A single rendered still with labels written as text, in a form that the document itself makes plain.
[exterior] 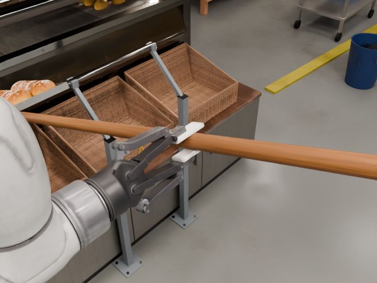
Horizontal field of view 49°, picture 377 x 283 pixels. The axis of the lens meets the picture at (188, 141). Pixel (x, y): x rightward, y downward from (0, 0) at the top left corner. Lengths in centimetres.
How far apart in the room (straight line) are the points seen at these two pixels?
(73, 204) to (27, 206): 12
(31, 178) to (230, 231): 232
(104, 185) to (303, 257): 215
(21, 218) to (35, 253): 7
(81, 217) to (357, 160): 36
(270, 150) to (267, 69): 381
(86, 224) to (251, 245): 213
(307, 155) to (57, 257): 35
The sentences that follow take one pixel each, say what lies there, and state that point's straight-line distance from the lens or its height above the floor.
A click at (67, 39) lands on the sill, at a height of 117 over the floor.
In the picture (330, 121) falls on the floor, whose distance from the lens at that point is 376.
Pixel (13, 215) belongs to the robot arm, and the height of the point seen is 178.
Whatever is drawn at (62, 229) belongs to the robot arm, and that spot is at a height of 169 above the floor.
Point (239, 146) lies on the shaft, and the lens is 64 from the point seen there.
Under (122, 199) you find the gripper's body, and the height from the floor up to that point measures 167.
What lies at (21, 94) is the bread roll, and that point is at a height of 126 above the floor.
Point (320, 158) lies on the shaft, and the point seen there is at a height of 176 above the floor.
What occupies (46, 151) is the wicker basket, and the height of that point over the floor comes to 68.
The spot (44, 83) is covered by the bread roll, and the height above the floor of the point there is 126.
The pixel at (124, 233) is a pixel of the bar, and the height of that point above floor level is 31.
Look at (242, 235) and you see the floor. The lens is 271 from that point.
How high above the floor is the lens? 212
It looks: 39 degrees down
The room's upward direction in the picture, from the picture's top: straight up
